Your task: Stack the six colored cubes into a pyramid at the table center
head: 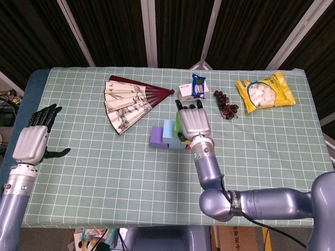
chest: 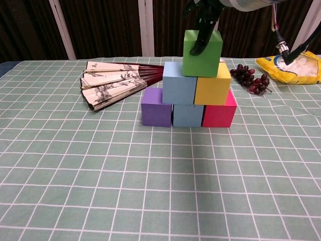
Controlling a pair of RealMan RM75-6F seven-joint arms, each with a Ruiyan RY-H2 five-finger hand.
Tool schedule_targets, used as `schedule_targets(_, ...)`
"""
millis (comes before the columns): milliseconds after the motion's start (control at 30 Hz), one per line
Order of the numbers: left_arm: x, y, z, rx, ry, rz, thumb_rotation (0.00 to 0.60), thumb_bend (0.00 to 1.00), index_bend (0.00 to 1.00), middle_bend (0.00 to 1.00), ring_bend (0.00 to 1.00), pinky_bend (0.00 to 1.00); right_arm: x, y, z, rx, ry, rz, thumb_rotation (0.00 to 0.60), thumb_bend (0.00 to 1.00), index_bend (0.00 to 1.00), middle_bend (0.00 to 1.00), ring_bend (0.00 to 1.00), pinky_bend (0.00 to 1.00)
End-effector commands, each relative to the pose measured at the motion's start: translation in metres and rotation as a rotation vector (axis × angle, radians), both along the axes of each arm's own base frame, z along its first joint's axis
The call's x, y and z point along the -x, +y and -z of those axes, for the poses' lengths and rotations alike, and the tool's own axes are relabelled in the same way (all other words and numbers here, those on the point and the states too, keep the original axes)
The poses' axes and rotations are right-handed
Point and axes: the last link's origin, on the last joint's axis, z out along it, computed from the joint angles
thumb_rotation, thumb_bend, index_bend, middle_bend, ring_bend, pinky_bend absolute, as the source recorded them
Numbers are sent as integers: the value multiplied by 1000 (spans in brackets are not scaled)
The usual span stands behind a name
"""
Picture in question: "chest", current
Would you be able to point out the green foam cube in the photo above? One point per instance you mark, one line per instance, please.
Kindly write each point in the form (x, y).
(200, 65)

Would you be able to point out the pink foam cube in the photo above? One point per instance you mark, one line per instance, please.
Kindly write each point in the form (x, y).
(218, 116)

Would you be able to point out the green checked tablecloth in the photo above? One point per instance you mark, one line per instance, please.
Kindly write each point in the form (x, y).
(160, 188)

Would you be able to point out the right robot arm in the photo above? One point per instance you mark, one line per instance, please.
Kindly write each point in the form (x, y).
(250, 4)

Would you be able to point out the yellow marshmallow bag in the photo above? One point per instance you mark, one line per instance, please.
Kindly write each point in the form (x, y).
(301, 74)

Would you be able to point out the white frame post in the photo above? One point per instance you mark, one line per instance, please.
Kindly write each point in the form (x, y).
(146, 25)
(62, 27)
(216, 25)
(307, 30)

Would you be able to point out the light blue foam cube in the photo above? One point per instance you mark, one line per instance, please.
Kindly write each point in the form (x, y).
(188, 115)
(178, 88)

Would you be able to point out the purple foam cube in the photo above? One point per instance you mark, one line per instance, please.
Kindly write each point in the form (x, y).
(155, 113)

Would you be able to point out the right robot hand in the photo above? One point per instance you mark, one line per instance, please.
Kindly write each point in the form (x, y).
(205, 22)

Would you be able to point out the painted paper folding fan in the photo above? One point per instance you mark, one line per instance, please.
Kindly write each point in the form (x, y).
(110, 82)

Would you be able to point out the dark red grape bunch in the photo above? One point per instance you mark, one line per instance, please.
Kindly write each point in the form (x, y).
(247, 76)

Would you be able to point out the yellow foam cube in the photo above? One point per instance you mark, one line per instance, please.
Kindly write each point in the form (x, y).
(213, 90)

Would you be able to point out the dark brown curtain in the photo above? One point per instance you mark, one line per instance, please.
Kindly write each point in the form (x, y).
(105, 22)

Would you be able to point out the blue table padding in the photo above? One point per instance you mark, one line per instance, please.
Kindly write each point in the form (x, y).
(6, 67)

